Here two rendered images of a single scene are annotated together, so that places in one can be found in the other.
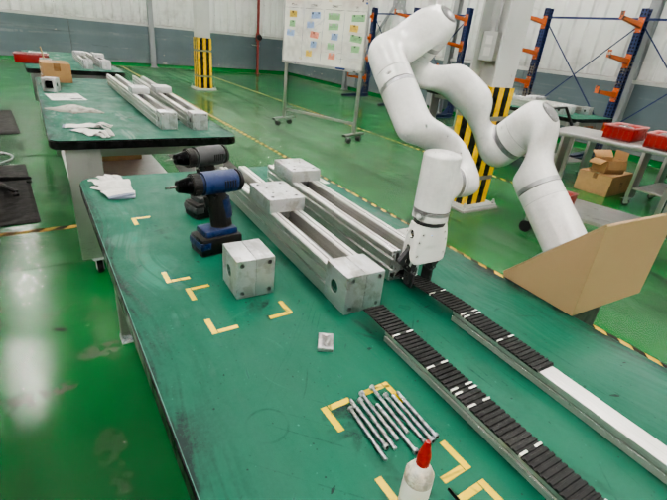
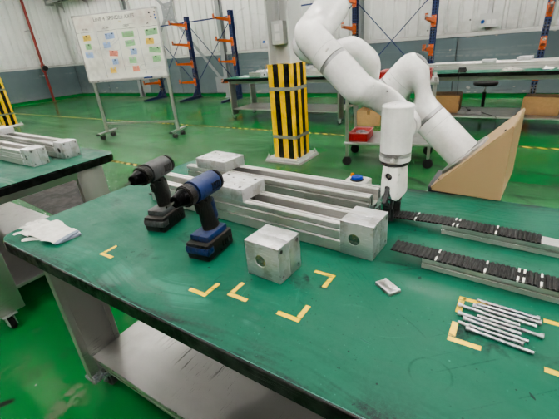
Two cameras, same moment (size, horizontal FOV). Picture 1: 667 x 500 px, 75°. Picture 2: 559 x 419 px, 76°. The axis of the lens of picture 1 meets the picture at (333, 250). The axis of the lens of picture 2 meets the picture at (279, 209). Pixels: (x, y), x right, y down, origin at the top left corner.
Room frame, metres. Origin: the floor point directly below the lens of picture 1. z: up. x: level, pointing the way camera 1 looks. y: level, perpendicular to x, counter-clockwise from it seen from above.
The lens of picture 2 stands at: (0.17, 0.42, 1.29)
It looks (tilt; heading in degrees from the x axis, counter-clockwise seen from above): 25 degrees down; 341
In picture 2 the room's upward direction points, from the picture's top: 5 degrees counter-clockwise
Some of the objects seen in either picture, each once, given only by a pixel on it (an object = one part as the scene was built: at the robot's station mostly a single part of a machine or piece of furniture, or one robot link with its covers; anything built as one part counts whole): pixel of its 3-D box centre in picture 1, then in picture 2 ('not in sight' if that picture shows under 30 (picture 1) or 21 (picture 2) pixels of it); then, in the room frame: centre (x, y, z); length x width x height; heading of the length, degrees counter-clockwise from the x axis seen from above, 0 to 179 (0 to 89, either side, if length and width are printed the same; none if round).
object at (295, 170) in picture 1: (296, 173); (220, 164); (1.55, 0.17, 0.87); 0.16 x 0.11 x 0.07; 33
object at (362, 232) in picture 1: (329, 209); (271, 184); (1.34, 0.03, 0.82); 0.80 x 0.10 x 0.09; 33
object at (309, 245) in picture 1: (275, 215); (237, 204); (1.24, 0.19, 0.82); 0.80 x 0.10 x 0.09; 33
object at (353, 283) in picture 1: (357, 282); (365, 230); (0.87, -0.06, 0.83); 0.12 x 0.09 x 0.10; 123
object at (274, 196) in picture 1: (276, 200); (235, 189); (1.24, 0.19, 0.87); 0.16 x 0.11 x 0.07; 33
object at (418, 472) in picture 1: (419, 473); not in sight; (0.38, -0.14, 0.84); 0.04 x 0.04 x 0.12
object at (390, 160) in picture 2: (429, 213); (394, 156); (0.96, -0.22, 0.98); 0.09 x 0.08 x 0.03; 123
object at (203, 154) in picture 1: (198, 182); (154, 197); (1.28, 0.44, 0.89); 0.20 x 0.08 x 0.22; 139
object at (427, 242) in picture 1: (425, 237); (393, 177); (0.96, -0.22, 0.92); 0.10 x 0.07 x 0.11; 123
